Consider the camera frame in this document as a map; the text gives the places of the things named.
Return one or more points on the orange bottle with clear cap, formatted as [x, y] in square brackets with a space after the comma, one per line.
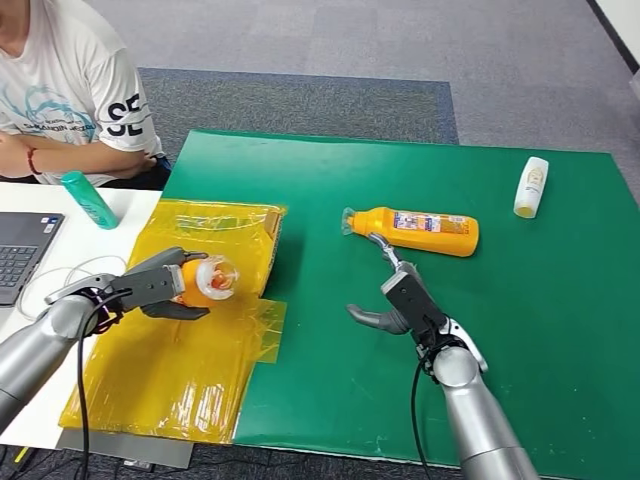
[380, 226]

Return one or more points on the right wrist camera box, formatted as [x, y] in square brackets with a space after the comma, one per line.
[415, 305]

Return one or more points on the dark grey laptop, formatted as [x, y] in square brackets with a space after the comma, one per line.
[20, 248]

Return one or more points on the small yellow marker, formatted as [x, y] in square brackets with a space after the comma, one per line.
[21, 454]

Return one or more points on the grey metal plate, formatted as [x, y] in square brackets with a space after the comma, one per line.
[150, 454]

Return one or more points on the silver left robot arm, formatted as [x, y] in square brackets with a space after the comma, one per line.
[35, 351]

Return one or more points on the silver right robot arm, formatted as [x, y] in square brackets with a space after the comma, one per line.
[475, 424]

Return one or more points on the teal bottle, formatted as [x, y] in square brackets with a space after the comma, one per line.
[90, 201]

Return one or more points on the small white bottle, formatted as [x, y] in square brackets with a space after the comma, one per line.
[530, 187]

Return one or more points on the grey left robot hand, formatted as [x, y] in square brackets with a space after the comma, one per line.
[170, 257]

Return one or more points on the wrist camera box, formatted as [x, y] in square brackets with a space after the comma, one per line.
[145, 286]
[415, 305]

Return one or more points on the person's left forearm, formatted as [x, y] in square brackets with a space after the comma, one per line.
[95, 158]

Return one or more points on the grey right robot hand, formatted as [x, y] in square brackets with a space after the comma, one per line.
[375, 319]

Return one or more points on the person's left hand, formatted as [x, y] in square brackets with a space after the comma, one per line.
[13, 158]

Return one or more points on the orange bottle with white cap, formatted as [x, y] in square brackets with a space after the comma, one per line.
[215, 281]

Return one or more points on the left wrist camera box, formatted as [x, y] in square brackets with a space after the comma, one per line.
[145, 286]

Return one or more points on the dark grey floor rug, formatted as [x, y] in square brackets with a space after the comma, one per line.
[300, 106]

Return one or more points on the person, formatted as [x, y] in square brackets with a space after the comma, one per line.
[65, 73]

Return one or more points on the green table mat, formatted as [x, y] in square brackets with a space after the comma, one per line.
[550, 298]

